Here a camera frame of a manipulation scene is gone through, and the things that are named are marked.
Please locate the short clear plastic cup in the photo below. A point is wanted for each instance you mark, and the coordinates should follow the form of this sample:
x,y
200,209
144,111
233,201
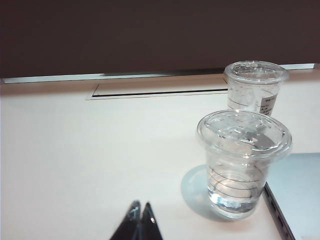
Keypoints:
x,y
235,180

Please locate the clear plastic cup with label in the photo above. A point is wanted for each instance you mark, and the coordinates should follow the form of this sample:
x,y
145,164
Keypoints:
x,y
245,95

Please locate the silver Dell laptop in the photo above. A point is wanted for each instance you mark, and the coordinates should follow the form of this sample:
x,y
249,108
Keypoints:
x,y
300,187

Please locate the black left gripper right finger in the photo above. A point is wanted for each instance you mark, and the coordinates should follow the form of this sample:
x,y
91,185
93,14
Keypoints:
x,y
150,225

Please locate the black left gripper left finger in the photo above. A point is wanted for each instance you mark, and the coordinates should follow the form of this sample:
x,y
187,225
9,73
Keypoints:
x,y
130,225

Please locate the wide brown desk partition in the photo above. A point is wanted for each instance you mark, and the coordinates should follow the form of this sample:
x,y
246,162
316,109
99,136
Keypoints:
x,y
150,37

